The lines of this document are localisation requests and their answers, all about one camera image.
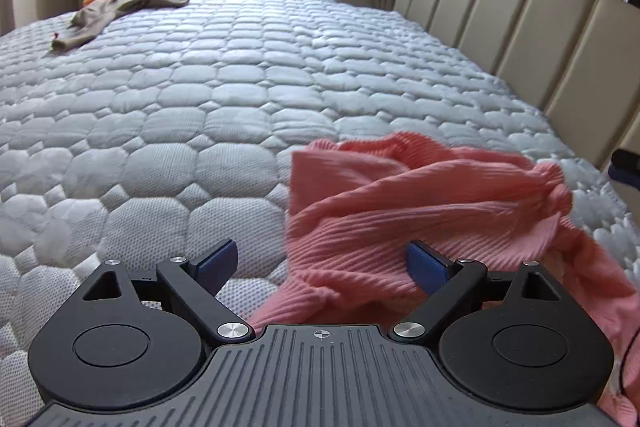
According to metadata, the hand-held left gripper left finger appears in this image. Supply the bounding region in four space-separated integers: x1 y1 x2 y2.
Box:
80 238 256 345

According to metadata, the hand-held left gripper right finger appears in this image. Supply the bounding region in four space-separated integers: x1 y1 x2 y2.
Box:
390 240 563 345

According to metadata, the pink ribbed sweater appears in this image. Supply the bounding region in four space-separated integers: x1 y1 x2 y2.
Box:
247 132 640 427

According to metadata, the beige padded headboard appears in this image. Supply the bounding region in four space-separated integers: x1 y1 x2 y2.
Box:
392 0 640 208

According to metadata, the quilted grey mattress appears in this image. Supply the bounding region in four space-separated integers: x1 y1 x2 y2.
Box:
0 0 640 414

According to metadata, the beige garment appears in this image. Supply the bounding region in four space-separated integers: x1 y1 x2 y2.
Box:
50 0 192 54

